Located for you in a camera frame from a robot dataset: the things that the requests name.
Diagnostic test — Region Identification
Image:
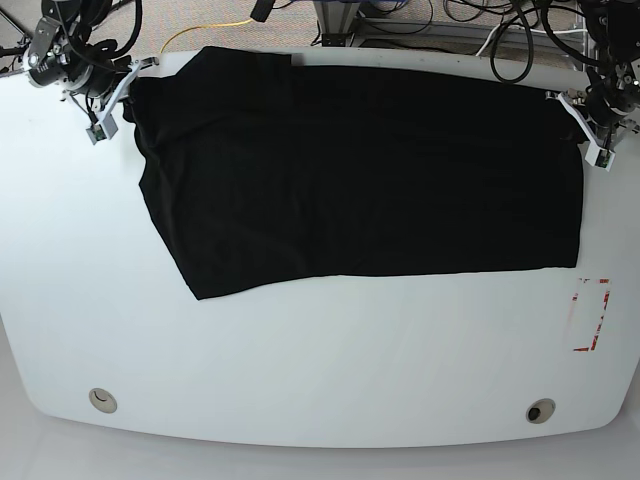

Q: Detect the table cable grommet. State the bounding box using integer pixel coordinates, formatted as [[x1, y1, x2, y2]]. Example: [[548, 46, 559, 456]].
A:
[[525, 398, 556, 425], [88, 388, 118, 414]]

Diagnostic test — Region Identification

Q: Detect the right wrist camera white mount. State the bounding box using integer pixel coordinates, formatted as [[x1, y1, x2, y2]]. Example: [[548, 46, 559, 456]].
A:
[[86, 60, 142, 145]]

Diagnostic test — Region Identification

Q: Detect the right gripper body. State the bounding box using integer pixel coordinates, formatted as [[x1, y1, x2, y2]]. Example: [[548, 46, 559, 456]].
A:
[[62, 62, 132, 113]]

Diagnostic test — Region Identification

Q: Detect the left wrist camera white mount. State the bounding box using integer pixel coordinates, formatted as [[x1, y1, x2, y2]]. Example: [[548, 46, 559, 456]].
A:
[[556, 92, 615, 171]]

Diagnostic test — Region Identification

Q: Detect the black T-shirt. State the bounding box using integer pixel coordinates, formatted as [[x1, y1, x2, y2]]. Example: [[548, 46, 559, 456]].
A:
[[124, 47, 584, 300]]

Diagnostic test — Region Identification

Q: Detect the aluminium frame post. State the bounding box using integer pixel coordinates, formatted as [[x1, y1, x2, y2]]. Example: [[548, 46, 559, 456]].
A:
[[313, 1, 362, 47]]

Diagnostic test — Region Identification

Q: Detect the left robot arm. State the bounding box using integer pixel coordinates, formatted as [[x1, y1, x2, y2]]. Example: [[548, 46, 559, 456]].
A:
[[532, 1, 639, 151]]

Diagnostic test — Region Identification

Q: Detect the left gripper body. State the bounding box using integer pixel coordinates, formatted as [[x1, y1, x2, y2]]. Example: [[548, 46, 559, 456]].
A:
[[569, 74, 639, 145]]

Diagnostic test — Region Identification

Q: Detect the left table cable grommet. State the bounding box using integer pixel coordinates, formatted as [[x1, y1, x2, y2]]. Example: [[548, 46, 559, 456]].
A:
[[88, 388, 118, 414]]

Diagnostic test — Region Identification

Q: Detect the right table cable grommet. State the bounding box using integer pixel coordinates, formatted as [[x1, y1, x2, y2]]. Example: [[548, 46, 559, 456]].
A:
[[525, 398, 556, 425]]

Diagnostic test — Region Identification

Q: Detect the red tape rectangle marking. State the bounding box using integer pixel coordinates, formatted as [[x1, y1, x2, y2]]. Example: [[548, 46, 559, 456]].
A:
[[566, 278, 612, 352]]

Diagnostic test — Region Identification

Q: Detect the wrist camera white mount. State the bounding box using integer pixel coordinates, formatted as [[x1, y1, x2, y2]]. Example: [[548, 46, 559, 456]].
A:
[[556, 92, 615, 171], [86, 60, 142, 145]]

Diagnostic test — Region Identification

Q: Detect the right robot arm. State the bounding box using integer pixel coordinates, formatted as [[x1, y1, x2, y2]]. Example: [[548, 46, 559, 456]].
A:
[[23, 1, 159, 124]]

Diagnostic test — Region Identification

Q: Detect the yellow cable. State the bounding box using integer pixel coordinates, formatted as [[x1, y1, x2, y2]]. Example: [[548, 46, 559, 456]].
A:
[[159, 18, 252, 55]]

